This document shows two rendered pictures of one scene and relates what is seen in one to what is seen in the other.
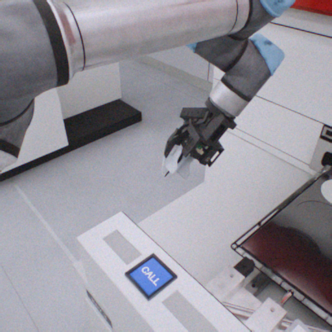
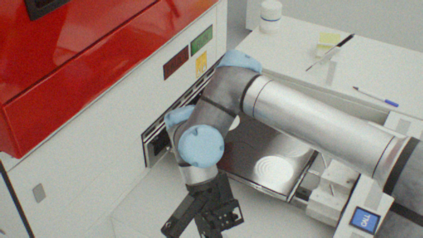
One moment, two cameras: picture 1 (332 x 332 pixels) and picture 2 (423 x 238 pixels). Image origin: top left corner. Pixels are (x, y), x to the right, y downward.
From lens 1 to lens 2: 1.00 m
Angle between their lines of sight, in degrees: 77
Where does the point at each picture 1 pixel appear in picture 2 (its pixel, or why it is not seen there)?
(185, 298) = (365, 201)
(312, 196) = not seen: hidden behind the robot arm
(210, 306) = (362, 188)
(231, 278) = (320, 195)
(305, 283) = (298, 162)
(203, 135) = (227, 201)
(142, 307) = not seen: hidden behind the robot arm
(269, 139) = (114, 196)
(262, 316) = (335, 178)
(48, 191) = not seen: outside the picture
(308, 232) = (254, 160)
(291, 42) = (95, 114)
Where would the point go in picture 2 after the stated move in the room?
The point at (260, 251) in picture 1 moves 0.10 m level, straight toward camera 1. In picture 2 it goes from (286, 184) to (326, 188)
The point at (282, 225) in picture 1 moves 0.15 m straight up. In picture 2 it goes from (254, 174) to (258, 131)
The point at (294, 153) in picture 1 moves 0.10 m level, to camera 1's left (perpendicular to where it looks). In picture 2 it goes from (133, 177) to (141, 206)
